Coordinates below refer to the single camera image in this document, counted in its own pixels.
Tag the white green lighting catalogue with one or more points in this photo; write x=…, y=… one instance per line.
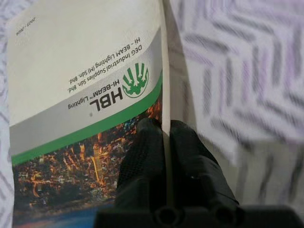
x=71, y=59

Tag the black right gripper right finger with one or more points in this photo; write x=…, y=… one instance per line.
x=194, y=175

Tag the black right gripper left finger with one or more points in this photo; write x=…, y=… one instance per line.
x=142, y=171

